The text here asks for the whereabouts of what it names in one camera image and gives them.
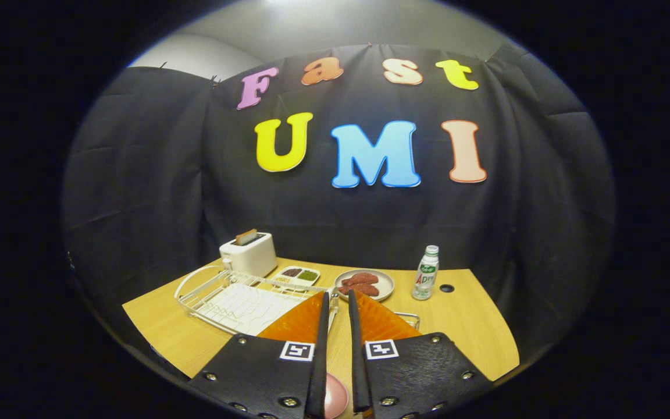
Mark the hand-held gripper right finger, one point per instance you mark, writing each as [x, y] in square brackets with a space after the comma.
[358, 366]

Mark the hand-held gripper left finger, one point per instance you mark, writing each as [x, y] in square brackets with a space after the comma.
[320, 372]

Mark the pink plate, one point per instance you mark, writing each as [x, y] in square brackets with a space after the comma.
[335, 398]

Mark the beige plate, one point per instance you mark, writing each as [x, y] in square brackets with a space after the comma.
[387, 285]

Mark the red meat slice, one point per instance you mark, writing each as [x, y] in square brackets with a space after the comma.
[358, 290]
[363, 278]

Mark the white divided tray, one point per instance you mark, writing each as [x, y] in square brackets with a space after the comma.
[288, 283]

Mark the pile of green beans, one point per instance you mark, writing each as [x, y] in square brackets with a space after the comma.
[308, 275]

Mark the white plastic drip tray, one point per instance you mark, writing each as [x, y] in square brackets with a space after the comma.
[242, 308]

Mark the pile of dark beans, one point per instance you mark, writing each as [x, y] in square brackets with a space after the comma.
[291, 272]

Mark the white bottle green label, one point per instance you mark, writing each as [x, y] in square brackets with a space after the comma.
[426, 279]

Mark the white toaster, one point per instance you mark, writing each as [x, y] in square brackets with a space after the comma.
[253, 259]

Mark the brown toast slice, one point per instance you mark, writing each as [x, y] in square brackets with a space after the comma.
[246, 237]

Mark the black backdrop cloth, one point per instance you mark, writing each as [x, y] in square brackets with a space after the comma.
[137, 174]

